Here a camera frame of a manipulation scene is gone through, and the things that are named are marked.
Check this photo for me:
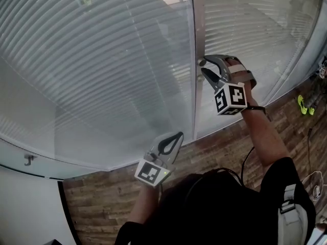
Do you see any frosted glass door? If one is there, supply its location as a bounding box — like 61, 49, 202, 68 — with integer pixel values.
0, 135, 110, 181

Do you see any sliding glass door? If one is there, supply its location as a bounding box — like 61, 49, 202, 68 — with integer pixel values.
0, 0, 196, 170

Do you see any white floor cable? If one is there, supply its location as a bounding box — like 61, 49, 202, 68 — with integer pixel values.
301, 170, 327, 201

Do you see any grey window frame post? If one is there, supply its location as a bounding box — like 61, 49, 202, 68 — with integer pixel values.
191, 0, 207, 140

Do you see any person's left forearm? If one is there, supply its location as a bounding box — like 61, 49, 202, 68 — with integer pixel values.
127, 185, 160, 226

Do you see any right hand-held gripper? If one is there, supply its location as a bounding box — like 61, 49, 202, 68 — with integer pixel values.
201, 55, 248, 116

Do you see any grey shoulder bag strap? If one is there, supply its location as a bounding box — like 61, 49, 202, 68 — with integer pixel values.
277, 184, 307, 245

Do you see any silver door handle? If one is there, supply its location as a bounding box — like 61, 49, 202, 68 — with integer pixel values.
24, 154, 38, 167

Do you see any person's black shirt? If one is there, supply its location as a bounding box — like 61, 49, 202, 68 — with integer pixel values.
116, 157, 316, 245

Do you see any black skirting board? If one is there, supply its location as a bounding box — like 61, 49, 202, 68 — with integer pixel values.
57, 180, 80, 245

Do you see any person's right hand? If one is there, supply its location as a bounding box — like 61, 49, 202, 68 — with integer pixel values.
226, 57, 256, 89

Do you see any person's right forearm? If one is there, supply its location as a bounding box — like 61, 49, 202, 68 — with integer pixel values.
241, 88, 291, 168

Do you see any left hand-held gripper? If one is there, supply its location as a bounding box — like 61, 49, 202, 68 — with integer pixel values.
134, 131, 184, 187

